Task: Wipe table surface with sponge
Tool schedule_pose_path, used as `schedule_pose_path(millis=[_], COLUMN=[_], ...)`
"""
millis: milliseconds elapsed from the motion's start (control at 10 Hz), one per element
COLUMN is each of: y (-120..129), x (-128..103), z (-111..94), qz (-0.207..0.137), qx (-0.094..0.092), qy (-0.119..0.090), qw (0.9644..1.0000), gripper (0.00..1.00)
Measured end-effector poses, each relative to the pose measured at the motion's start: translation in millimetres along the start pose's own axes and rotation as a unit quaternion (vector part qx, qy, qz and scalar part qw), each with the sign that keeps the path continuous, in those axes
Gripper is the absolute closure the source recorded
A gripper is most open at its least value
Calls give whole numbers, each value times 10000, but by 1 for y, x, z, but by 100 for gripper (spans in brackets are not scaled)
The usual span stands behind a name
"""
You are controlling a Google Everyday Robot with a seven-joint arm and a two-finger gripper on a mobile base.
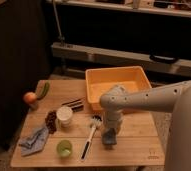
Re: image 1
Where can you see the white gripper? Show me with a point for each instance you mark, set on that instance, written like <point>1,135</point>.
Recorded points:
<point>112,120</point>

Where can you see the blue grey cloth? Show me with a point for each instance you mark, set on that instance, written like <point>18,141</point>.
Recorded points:
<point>35,142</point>

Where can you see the orange apple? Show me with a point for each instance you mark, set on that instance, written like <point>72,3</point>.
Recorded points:
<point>30,97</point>

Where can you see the blue sponge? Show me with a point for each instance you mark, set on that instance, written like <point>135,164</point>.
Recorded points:
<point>109,137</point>

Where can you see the yellow plastic bin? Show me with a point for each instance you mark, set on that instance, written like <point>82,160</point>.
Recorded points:
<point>99,81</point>

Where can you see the green cup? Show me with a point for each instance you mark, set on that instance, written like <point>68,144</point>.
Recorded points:
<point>64,148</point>

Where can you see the grey metal shelf rack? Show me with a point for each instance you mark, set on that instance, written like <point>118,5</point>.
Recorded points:
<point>155,34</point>

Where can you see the white dish brush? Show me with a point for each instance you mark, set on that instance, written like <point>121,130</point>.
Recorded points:
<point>95,124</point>

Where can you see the dark brown grape bunch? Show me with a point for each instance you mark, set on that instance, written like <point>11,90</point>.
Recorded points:
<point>50,121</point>

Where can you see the green cucumber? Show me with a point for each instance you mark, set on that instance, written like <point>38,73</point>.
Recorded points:
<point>44,91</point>

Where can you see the white paper cup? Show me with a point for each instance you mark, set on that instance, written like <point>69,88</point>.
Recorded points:
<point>64,115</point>

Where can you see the black striped flat object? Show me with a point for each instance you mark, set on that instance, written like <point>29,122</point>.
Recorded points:
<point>75,105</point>

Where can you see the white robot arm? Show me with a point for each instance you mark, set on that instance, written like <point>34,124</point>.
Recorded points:
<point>173,98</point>

